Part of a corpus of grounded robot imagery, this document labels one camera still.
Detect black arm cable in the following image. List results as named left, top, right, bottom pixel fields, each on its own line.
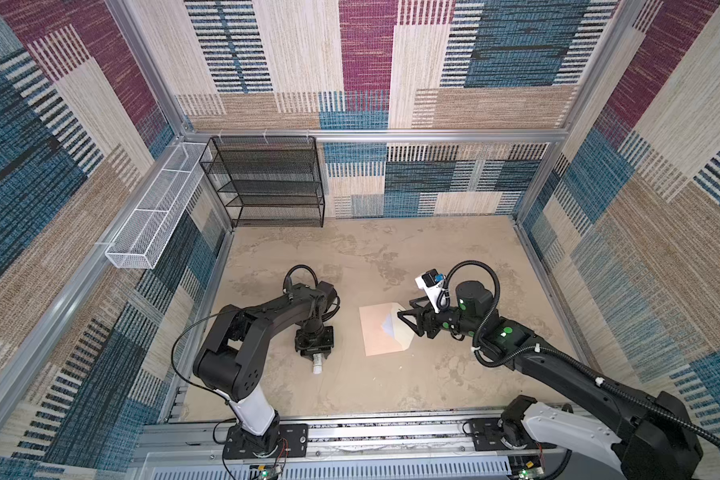
left=442, top=259, right=720, bottom=480
left=170, top=263, right=342, bottom=480

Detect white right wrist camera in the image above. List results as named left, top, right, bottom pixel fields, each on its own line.
left=415, top=269, right=445, bottom=313

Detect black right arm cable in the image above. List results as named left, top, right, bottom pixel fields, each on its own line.
left=442, top=259, right=720, bottom=480

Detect black wire shelf rack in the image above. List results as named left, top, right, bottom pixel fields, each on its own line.
left=200, top=136, right=326, bottom=228

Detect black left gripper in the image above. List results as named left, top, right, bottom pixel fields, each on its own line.
left=297, top=324, right=335, bottom=361

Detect white glue stick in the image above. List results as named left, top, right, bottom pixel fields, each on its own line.
left=313, top=353, right=323, bottom=375

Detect pink envelope with flap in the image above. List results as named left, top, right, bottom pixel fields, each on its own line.
left=359, top=303, right=415, bottom=356

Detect blue bordered white letter paper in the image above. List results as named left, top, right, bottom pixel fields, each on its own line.
left=381, top=313, right=396, bottom=339

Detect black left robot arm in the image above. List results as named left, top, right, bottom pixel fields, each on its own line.
left=192, top=281, right=340, bottom=459

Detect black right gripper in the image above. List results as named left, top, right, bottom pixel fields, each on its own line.
left=396, top=295, right=480, bottom=340

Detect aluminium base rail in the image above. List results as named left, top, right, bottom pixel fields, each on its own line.
left=126, top=409, right=622, bottom=479

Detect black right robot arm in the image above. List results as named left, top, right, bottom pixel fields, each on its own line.
left=397, top=271, right=703, bottom=479

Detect white wire mesh basket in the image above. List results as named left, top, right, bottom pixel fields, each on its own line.
left=105, top=143, right=206, bottom=270

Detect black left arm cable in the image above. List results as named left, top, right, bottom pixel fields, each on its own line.
left=170, top=263, right=342, bottom=480

